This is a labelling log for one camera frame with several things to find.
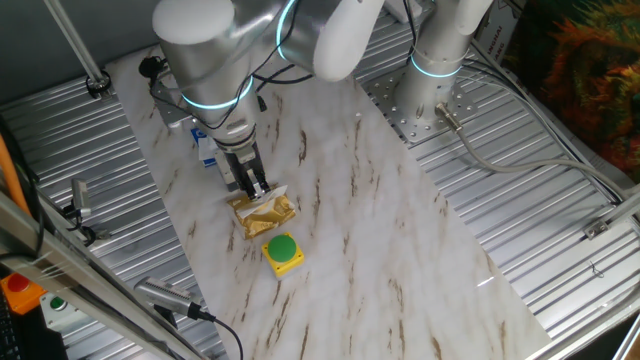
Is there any small metal corner bracket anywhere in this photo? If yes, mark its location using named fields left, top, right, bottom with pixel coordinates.
left=582, top=218, right=612, bottom=240

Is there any grey box small red button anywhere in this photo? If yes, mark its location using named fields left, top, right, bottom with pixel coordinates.
left=215, top=162, right=246, bottom=193

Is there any blue tissue pack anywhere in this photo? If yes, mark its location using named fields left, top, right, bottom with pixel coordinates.
left=190, top=127, right=221, bottom=169

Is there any black keyboard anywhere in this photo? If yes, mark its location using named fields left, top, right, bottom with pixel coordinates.
left=0, top=297, right=24, bottom=360

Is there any long black arm cable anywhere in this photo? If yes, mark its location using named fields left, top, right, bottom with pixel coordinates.
left=252, top=62, right=315, bottom=94
left=148, top=69, right=254, bottom=132

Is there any orange box red button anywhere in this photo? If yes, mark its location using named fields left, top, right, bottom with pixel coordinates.
left=0, top=272, right=49, bottom=316

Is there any grey box green button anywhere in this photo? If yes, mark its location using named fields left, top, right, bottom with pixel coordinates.
left=38, top=292, right=89, bottom=334

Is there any colourful patterned cloth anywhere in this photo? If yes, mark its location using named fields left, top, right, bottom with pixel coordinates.
left=502, top=0, right=640, bottom=184

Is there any black metal clamp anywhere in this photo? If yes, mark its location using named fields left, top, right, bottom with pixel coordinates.
left=62, top=177, right=111, bottom=246

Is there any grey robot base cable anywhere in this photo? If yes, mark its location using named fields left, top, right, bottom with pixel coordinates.
left=433, top=102, right=631, bottom=201

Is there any silver ribbed camera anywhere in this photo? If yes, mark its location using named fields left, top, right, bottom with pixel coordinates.
left=133, top=276, right=204, bottom=321

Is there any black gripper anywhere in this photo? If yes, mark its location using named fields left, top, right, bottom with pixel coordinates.
left=215, top=138, right=271, bottom=202

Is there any orange cable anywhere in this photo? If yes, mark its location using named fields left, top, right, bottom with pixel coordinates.
left=0, top=134, right=31, bottom=216

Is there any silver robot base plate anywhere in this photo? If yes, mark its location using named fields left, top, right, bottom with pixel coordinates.
left=362, top=64, right=479, bottom=146

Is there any gold tissue pack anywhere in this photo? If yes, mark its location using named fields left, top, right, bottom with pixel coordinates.
left=226, top=183, right=297, bottom=240

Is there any black camera cable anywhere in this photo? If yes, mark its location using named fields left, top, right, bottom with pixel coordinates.
left=189, top=304, right=245, bottom=360

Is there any yellow box green button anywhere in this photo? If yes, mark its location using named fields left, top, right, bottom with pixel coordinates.
left=260, top=231, right=305, bottom=279

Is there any aluminium frame beam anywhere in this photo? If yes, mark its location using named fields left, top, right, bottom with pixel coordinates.
left=0, top=189, right=206, bottom=360

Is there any metal pole with base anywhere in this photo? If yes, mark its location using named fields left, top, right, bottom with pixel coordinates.
left=42, top=0, right=114, bottom=99

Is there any white marble pattern mat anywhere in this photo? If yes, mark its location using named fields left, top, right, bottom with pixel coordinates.
left=104, top=44, right=551, bottom=360

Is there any cardboard box red print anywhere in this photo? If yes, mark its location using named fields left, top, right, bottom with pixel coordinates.
left=472, top=0, right=526, bottom=66

